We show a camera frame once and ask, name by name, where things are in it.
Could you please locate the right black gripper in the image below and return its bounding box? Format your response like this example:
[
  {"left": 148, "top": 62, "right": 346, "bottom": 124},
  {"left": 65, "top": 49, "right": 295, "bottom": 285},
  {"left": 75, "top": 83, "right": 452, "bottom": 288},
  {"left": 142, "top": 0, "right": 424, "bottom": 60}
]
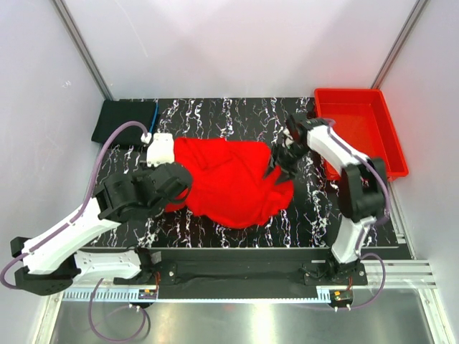
[{"left": 262, "top": 142, "right": 311, "bottom": 187}]

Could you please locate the red t shirt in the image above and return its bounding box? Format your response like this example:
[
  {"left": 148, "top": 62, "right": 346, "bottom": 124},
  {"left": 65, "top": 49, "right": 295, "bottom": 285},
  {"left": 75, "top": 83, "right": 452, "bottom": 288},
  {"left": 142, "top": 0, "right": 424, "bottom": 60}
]
[{"left": 166, "top": 138, "right": 294, "bottom": 229}]

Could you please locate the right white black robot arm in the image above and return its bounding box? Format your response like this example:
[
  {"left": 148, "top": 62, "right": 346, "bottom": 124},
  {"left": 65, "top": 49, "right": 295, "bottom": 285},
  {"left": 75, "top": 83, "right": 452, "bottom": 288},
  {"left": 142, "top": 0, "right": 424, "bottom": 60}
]
[{"left": 265, "top": 115, "right": 390, "bottom": 284}]

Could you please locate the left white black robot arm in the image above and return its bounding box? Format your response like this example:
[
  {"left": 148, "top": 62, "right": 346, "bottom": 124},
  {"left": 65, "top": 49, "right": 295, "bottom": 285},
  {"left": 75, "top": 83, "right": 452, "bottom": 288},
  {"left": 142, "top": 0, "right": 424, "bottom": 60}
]
[{"left": 10, "top": 163, "right": 192, "bottom": 296}]

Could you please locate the folded black t shirt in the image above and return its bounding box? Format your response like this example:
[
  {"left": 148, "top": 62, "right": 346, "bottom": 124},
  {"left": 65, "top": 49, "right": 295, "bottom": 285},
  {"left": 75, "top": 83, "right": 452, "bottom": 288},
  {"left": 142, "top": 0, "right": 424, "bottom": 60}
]
[{"left": 91, "top": 100, "right": 156, "bottom": 147}]

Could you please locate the red plastic bin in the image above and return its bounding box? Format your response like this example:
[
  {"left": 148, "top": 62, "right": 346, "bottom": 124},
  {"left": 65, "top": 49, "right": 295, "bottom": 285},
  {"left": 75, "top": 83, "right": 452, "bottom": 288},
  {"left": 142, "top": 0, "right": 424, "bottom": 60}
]
[{"left": 314, "top": 88, "right": 409, "bottom": 181}]

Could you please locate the left small electronics board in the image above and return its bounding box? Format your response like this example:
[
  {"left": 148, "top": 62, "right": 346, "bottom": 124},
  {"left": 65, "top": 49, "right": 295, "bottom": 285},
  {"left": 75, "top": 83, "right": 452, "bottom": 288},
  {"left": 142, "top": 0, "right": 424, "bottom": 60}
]
[{"left": 138, "top": 289, "right": 158, "bottom": 300}]

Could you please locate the small electronics board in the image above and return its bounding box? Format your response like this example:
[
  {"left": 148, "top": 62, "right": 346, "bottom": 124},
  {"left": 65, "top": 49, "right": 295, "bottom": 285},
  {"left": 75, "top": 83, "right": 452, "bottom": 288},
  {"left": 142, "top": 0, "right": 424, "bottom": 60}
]
[
  {"left": 138, "top": 289, "right": 158, "bottom": 300},
  {"left": 331, "top": 290, "right": 354, "bottom": 302}
]

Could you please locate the right small electronics board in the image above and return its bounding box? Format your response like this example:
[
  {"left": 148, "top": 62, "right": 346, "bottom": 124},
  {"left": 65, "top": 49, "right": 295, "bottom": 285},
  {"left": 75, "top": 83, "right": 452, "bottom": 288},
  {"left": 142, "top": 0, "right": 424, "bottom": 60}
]
[{"left": 331, "top": 290, "right": 354, "bottom": 302}]

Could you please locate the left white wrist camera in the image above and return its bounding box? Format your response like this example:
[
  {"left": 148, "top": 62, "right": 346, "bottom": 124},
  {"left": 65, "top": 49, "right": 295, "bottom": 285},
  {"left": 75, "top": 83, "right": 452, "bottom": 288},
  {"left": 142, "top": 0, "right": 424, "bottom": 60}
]
[{"left": 141, "top": 133, "right": 175, "bottom": 168}]

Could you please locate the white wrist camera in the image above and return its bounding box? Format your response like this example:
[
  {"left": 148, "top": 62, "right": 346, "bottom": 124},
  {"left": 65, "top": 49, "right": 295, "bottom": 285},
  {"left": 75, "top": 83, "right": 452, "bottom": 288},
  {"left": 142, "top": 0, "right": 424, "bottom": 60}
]
[
  {"left": 141, "top": 133, "right": 175, "bottom": 168},
  {"left": 283, "top": 127, "right": 294, "bottom": 145}
]

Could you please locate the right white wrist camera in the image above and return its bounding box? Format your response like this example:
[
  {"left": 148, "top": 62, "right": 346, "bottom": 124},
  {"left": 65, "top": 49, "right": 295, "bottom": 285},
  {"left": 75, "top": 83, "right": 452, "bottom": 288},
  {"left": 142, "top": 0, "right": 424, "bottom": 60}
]
[{"left": 283, "top": 127, "right": 294, "bottom": 145}]

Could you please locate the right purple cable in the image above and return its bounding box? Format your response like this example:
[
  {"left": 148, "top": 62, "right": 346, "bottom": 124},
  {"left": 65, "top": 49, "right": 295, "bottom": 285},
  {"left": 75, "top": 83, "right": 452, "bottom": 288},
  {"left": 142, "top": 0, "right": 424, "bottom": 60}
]
[{"left": 286, "top": 120, "right": 392, "bottom": 312}]

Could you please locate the purple cable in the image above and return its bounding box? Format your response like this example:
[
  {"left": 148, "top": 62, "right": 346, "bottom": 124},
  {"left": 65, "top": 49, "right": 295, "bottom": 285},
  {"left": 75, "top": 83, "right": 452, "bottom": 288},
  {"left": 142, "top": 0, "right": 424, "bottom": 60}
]
[
  {"left": 0, "top": 120, "right": 153, "bottom": 340},
  {"left": 286, "top": 120, "right": 392, "bottom": 312}
]

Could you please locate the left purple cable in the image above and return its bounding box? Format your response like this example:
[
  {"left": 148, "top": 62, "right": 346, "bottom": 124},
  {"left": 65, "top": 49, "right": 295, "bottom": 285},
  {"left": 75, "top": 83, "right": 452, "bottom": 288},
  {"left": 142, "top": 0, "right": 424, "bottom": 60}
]
[{"left": 0, "top": 120, "right": 153, "bottom": 340}]

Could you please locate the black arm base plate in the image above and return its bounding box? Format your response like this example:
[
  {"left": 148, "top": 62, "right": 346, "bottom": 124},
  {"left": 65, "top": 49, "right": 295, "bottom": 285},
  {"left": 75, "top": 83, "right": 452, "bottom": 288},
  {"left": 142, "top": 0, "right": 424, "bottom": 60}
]
[{"left": 70, "top": 247, "right": 413, "bottom": 300}]

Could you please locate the white slotted cable duct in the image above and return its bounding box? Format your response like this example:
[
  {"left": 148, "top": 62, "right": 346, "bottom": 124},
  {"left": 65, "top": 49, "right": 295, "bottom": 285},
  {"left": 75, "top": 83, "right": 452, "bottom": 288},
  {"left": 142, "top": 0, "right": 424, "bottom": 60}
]
[{"left": 63, "top": 287, "right": 331, "bottom": 305}]

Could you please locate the aluminium table edge rail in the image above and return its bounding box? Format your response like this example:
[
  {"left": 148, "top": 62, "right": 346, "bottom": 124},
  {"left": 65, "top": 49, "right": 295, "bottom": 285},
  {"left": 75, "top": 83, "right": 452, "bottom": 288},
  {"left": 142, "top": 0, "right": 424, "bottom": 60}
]
[{"left": 48, "top": 258, "right": 437, "bottom": 290}]

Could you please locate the left aluminium frame post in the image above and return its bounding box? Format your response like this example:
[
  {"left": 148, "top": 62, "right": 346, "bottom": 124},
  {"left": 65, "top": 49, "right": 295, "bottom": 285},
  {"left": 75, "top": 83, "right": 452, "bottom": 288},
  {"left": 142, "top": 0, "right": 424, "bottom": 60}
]
[{"left": 50, "top": 0, "right": 114, "bottom": 100}]

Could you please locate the aluminium frame post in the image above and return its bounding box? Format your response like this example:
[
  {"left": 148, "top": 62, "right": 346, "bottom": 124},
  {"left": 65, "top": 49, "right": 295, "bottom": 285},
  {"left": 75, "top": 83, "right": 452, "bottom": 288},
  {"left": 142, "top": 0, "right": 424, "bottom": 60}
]
[
  {"left": 370, "top": 0, "right": 430, "bottom": 90},
  {"left": 50, "top": 0, "right": 114, "bottom": 100}
]

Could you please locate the right aluminium frame post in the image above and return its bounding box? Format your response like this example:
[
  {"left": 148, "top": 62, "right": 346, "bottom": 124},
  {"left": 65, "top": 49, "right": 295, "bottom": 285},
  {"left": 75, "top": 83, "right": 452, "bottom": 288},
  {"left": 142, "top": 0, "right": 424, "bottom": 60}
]
[{"left": 370, "top": 0, "right": 430, "bottom": 90}]

